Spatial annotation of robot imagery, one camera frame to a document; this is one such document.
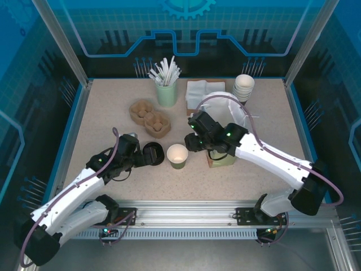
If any green paper coffee cup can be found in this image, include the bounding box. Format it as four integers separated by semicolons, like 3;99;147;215
166;143;189;171

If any green and white paper bag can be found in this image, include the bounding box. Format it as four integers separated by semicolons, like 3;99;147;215
191;90;261;169

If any green straw holder cup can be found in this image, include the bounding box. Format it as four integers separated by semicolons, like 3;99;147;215
155;78;179;108

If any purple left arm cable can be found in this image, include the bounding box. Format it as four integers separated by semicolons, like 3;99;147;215
20;126;121;268

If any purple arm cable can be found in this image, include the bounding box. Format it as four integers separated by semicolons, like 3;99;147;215
20;126;121;268
196;94;345;208

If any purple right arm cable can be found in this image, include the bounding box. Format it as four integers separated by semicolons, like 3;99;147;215
196;94;345;208

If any blue aluminium side rail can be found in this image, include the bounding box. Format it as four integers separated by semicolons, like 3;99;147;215
39;78;95;207
283;78;338;207

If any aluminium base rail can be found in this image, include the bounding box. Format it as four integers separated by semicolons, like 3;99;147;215
36;199;338;230

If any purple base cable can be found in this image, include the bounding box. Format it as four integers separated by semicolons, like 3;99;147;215
91;207;139;247

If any slotted cable duct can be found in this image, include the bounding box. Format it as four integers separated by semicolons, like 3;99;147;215
64;229;259;240

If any aluminium frame post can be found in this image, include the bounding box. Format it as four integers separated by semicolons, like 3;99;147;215
283;0;339;87
30;0;94;87

